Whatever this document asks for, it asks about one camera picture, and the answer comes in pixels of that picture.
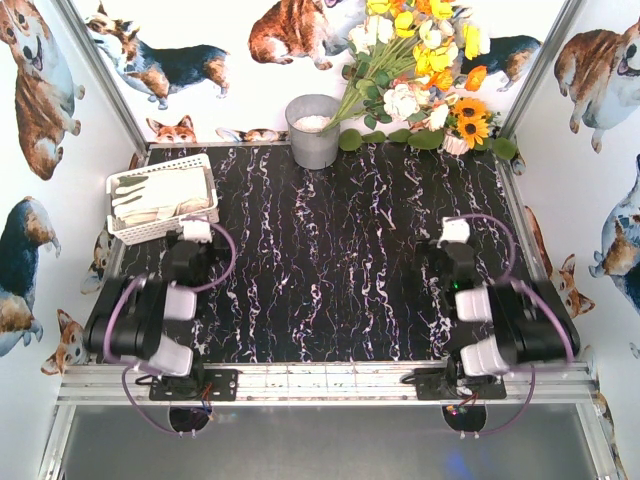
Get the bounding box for white glove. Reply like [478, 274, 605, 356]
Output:
[111, 167, 210, 209]
[113, 198, 209, 226]

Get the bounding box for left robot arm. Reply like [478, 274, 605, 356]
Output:
[83, 234, 232, 377]

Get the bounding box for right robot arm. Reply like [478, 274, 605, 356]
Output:
[416, 240, 580, 377]

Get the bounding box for white perforated storage basket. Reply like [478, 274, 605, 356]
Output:
[105, 153, 219, 246]

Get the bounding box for green moss stone right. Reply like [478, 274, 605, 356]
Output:
[491, 137, 518, 161]

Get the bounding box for green moss stone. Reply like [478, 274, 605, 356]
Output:
[491, 137, 518, 161]
[338, 128, 364, 152]

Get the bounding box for small sunflower pot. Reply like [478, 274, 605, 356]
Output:
[441, 97, 501, 156]

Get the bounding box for grey metal bucket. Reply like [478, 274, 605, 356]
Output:
[285, 94, 340, 170]

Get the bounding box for artificial flower bouquet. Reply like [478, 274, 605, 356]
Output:
[325, 1, 491, 130]

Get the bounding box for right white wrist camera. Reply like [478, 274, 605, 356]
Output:
[437, 217, 471, 248]

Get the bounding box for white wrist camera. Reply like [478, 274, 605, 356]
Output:
[437, 217, 471, 248]
[179, 216, 213, 243]

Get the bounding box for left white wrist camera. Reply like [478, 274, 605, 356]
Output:
[179, 216, 213, 243]

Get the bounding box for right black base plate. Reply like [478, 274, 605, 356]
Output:
[413, 368, 507, 400]

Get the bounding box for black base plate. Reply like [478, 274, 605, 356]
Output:
[413, 368, 507, 400]
[149, 369, 239, 402]

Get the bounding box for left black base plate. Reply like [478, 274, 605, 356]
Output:
[149, 369, 239, 402]

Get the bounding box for aluminium front rail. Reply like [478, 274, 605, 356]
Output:
[55, 361, 597, 407]

